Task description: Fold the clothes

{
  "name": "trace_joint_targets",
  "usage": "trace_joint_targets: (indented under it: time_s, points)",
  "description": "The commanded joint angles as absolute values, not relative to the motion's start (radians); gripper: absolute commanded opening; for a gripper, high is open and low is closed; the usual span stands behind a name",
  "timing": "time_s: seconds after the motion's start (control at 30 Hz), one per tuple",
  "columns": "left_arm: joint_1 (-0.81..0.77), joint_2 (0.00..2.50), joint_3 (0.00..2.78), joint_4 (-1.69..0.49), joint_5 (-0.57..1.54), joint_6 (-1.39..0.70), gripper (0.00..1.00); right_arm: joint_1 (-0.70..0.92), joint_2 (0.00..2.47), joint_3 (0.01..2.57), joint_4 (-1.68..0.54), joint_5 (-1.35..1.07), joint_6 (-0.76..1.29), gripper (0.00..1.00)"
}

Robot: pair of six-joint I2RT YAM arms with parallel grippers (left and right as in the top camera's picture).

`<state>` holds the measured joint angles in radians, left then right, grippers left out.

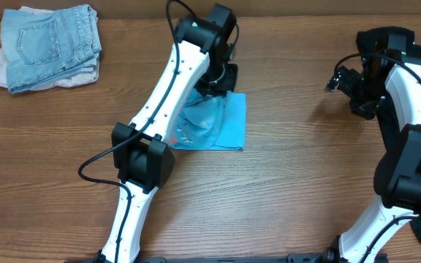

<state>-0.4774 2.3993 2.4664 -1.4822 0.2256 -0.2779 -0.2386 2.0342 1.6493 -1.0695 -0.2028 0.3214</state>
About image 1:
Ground light blue printed t-shirt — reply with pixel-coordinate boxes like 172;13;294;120
170;90;246;150

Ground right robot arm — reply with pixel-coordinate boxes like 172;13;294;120
317;27;421;262

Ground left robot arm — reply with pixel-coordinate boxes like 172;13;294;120
92;4;238;262

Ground folded light blue jeans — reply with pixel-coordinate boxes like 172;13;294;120
0;4;102;94

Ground folded white garment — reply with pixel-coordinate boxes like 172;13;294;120
0;6;100;91

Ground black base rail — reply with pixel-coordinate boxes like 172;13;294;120
135;254;322;263

